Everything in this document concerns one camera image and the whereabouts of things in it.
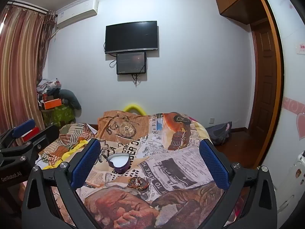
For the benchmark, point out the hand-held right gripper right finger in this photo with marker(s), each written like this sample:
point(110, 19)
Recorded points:
point(214, 164)

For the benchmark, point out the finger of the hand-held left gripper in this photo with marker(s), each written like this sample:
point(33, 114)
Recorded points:
point(50, 133)
point(23, 126)

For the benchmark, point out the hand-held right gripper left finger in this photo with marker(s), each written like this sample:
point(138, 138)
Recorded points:
point(87, 164)

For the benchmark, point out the purple heart-shaped tin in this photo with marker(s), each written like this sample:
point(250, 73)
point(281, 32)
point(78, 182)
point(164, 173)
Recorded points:
point(119, 169)

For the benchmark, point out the red box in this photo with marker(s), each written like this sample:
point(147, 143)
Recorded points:
point(33, 133)

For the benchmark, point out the yellow cloth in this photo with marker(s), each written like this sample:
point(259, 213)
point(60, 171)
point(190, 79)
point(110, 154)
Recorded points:
point(71, 151)

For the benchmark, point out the orange box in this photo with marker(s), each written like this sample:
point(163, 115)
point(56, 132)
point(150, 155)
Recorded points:
point(51, 103)

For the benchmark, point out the dark bag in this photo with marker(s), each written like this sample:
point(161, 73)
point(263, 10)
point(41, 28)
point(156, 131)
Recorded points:
point(219, 132)

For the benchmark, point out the grey plush cushion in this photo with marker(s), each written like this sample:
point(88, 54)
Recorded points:
point(71, 97)

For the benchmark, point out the pile of clothes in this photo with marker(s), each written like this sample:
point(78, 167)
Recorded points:
point(46, 85)

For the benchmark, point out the newspaper print blanket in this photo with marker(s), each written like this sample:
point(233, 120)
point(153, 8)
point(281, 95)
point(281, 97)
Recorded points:
point(166, 171)

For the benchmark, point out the striped brown curtain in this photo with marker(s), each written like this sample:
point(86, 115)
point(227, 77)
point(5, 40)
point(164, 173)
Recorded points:
point(19, 64)

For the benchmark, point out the yellow foam tube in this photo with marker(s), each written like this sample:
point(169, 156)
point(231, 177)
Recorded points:
point(133, 105)

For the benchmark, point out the white appliance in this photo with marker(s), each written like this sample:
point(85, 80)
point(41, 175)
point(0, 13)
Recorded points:
point(295, 183)

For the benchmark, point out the pink heart sticker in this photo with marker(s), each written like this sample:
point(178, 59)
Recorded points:
point(301, 124)

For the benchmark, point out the brown wooden door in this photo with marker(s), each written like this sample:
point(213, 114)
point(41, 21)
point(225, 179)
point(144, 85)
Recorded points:
point(262, 76)

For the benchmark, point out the small black monitor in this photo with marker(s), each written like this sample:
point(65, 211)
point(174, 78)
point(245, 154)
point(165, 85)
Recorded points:
point(131, 63)

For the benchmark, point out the white sliding wardrobe door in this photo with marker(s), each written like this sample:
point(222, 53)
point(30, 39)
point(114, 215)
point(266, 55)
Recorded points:
point(293, 76)

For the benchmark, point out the white air conditioner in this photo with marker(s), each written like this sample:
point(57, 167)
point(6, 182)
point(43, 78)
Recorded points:
point(76, 13)

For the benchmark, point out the pink paper note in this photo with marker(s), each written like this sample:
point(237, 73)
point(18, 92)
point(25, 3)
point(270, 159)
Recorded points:
point(300, 49)

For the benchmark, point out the black wall television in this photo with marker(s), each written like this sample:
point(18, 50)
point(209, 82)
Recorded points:
point(131, 37)

